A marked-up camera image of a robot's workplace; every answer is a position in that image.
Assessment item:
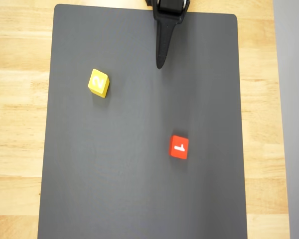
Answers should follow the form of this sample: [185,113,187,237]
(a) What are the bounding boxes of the red cube with white digit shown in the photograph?
[168,134,190,160]

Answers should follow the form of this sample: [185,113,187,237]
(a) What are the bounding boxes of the yellow cube with white digit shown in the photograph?
[87,68,111,99]

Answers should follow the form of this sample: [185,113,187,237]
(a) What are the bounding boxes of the dark grey mat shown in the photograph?
[37,3,248,239]

